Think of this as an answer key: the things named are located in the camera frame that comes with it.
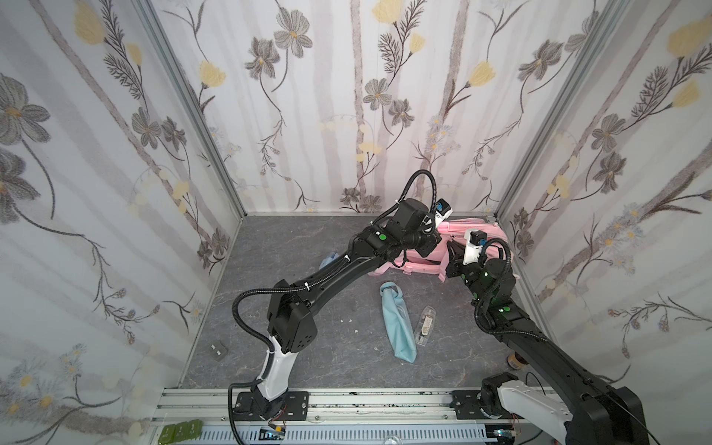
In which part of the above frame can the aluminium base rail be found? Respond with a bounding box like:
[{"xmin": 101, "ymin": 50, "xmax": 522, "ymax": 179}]
[{"xmin": 144, "ymin": 386, "xmax": 619, "ymax": 445}]

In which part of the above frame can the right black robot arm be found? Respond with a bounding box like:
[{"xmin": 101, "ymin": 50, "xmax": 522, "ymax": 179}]
[{"xmin": 446, "ymin": 238, "xmax": 657, "ymax": 444}]

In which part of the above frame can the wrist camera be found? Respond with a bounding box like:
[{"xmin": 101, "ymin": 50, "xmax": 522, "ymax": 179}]
[
  {"xmin": 463, "ymin": 228, "xmax": 488, "ymax": 265},
  {"xmin": 434, "ymin": 198, "xmax": 452, "ymax": 220}
]

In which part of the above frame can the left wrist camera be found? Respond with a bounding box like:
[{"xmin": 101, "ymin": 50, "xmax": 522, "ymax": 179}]
[{"xmin": 434, "ymin": 198, "xmax": 452, "ymax": 220}]

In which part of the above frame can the pink backpack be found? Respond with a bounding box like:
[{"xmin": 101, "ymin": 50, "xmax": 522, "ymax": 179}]
[{"xmin": 368, "ymin": 218, "xmax": 507, "ymax": 282}]

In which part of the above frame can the teal pencil case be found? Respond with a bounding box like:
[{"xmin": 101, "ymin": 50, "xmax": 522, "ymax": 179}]
[{"xmin": 379, "ymin": 282, "xmax": 417, "ymax": 363}]

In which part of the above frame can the clear plastic case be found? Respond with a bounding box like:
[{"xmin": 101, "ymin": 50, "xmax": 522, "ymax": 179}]
[{"xmin": 415, "ymin": 306, "xmax": 437, "ymax": 346}]

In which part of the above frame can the brown bottle orange cap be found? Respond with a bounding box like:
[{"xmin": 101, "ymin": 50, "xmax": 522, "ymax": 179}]
[{"xmin": 507, "ymin": 352, "xmax": 528, "ymax": 371}]

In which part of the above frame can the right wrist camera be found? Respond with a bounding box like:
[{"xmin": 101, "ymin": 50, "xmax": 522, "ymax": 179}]
[{"xmin": 463, "ymin": 228, "xmax": 488, "ymax": 265}]

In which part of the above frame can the green circuit board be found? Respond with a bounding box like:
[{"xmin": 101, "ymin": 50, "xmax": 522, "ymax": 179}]
[{"xmin": 157, "ymin": 419, "xmax": 203, "ymax": 445}]

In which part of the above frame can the white cable duct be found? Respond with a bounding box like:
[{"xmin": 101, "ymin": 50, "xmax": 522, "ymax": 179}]
[{"xmin": 188, "ymin": 425, "xmax": 491, "ymax": 445}]

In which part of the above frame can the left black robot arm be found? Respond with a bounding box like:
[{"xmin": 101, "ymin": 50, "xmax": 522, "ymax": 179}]
[{"xmin": 227, "ymin": 169, "xmax": 450, "ymax": 444}]

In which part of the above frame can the light blue pencil sharpener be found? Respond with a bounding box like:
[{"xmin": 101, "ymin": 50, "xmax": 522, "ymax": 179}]
[{"xmin": 319, "ymin": 252, "xmax": 339, "ymax": 269}]

